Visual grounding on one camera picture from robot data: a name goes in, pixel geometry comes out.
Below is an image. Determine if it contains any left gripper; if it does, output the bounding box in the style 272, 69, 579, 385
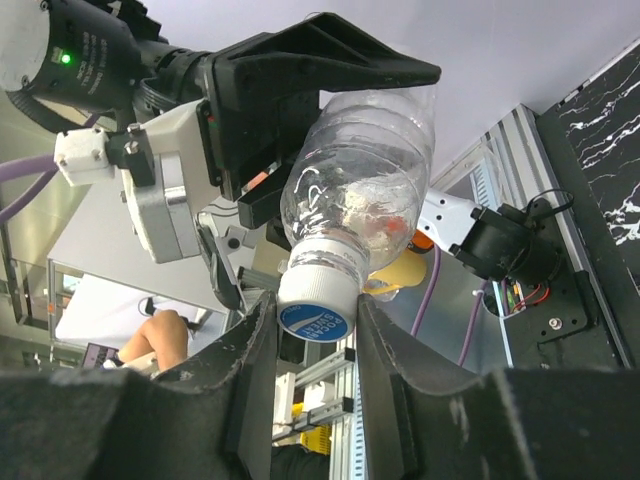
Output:
202, 12, 441, 201

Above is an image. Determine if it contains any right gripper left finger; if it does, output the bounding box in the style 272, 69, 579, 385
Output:
1, 293, 278, 479

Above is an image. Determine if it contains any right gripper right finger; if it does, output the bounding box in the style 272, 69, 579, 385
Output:
356, 295, 639, 479

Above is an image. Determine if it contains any clear plastic bottle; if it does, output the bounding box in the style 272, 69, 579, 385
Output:
280, 86, 436, 285

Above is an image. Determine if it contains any white bottle cap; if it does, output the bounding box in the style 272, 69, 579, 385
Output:
277, 265, 360, 343

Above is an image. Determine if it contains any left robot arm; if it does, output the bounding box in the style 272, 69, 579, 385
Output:
1, 1, 441, 229

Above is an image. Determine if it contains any yellow cup outside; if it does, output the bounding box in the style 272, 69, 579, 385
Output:
364, 250, 427, 301

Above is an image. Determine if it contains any orange cup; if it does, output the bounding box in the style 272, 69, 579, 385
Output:
408, 231, 434, 254

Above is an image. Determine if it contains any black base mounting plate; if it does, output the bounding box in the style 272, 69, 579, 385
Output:
499, 102, 640, 371

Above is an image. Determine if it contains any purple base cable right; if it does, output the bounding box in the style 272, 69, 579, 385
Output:
457, 279, 489, 366

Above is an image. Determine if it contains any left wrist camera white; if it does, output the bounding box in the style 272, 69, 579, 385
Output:
53, 100, 219, 264

